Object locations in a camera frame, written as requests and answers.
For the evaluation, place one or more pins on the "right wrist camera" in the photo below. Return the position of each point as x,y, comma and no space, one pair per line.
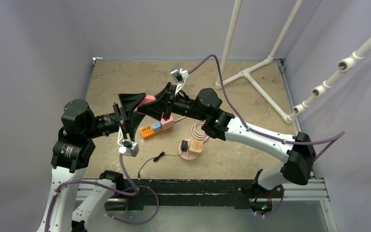
180,76

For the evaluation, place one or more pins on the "white pipe with fittings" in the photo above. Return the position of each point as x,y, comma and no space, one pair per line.
343,66

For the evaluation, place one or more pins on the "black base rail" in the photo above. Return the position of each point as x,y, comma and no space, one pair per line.
236,193

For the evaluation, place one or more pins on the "beige cube power socket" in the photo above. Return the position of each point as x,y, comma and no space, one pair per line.
195,146

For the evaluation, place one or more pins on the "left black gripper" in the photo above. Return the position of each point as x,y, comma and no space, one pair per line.
131,101

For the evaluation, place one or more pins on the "pink square plug adapter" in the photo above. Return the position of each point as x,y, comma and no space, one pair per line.
147,99

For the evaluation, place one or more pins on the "black power adapter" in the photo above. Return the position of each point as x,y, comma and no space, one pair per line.
184,145

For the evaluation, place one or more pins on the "light blue small block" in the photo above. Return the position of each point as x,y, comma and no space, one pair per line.
156,127

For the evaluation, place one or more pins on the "orange power strip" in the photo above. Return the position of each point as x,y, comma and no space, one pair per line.
147,132

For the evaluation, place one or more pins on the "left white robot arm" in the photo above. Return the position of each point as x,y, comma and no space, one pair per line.
71,156

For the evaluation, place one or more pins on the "pink cube socket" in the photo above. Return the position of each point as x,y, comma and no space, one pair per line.
167,123

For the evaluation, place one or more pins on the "pink round power socket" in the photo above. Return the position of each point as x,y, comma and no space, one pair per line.
187,155

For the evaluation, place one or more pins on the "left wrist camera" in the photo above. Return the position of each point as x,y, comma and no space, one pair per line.
126,147

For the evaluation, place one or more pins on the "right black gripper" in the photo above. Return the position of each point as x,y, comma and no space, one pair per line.
170,101

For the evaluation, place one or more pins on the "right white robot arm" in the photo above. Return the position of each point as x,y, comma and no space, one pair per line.
295,152

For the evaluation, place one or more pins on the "white pipe frame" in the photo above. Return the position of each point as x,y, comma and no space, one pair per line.
246,73

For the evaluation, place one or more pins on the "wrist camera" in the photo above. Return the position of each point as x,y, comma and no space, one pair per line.
180,76
126,147

